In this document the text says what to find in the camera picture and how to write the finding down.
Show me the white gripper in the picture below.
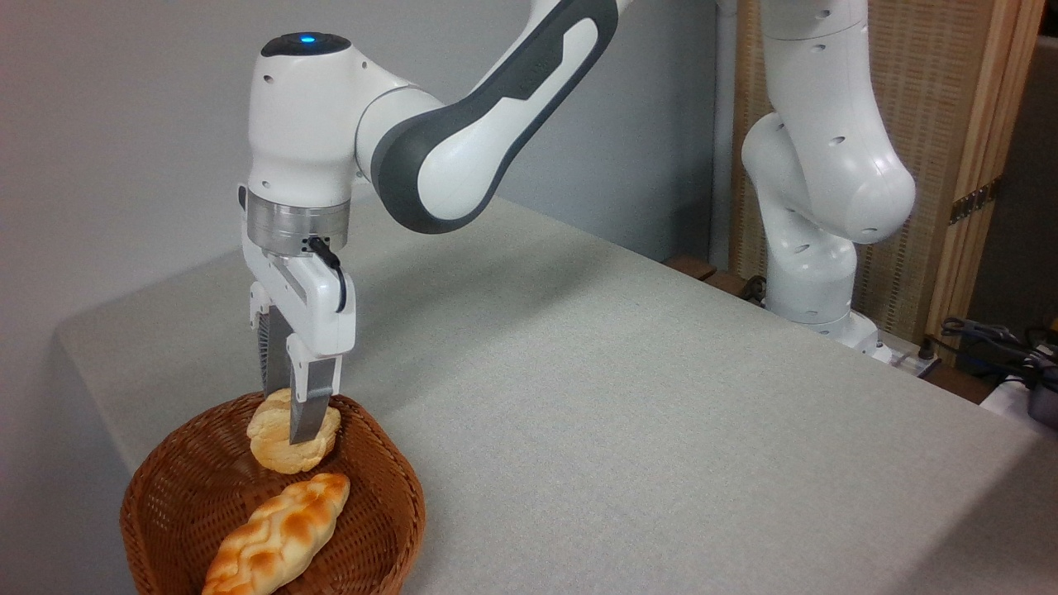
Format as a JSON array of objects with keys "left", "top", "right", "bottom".
[{"left": 237, "top": 183, "right": 359, "bottom": 446}]

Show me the round pale bread roll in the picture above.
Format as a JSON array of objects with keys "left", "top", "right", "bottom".
[{"left": 246, "top": 388, "right": 342, "bottom": 475}]

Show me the braided golden bread loaf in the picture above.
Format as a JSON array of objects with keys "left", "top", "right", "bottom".
[{"left": 202, "top": 472, "right": 352, "bottom": 595}]

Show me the brown wicker basket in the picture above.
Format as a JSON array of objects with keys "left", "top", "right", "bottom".
[{"left": 120, "top": 390, "right": 427, "bottom": 595}]

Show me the brown wooden block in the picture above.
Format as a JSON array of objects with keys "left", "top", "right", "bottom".
[
  {"left": 663, "top": 255, "right": 718, "bottom": 283},
  {"left": 703, "top": 270, "right": 755, "bottom": 300}
]

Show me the wooden woven folding screen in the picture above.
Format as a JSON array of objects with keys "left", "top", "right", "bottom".
[{"left": 731, "top": 0, "right": 1047, "bottom": 358}]

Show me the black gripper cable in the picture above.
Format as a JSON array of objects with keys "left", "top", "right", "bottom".
[{"left": 307, "top": 236, "right": 349, "bottom": 314}]

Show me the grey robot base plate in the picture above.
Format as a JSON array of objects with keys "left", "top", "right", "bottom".
[{"left": 875, "top": 335, "right": 944, "bottom": 380}]

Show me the black cable bundle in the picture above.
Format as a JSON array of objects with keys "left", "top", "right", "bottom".
[{"left": 940, "top": 317, "right": 1058, "bottom": 389}]

